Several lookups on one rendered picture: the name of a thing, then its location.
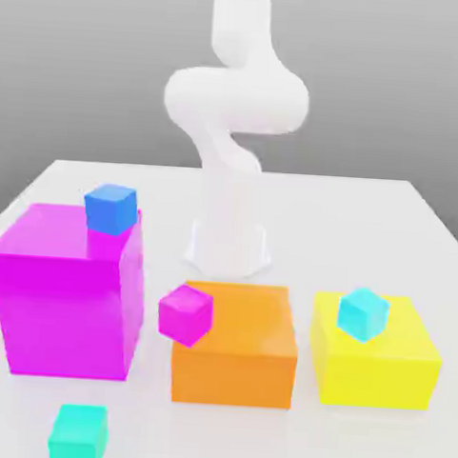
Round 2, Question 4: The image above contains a large magenta box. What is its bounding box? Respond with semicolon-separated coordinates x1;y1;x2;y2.
0;200;151;384

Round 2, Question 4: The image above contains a large orange box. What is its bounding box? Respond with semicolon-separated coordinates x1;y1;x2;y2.
168;279;303;411

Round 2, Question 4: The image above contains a large yellow box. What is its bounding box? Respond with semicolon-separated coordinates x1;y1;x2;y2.
304;289;447;412

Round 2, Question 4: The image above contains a small teal cube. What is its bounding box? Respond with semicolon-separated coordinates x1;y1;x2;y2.
45;402;110;458

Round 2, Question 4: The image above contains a small cyan cube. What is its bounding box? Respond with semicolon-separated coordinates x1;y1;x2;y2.
334;286;393;346

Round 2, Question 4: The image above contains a small blue cube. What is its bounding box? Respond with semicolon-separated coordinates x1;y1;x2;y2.
82;182;140;239

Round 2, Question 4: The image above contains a small magenta cube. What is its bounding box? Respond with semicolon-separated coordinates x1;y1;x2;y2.
155;282;216;350

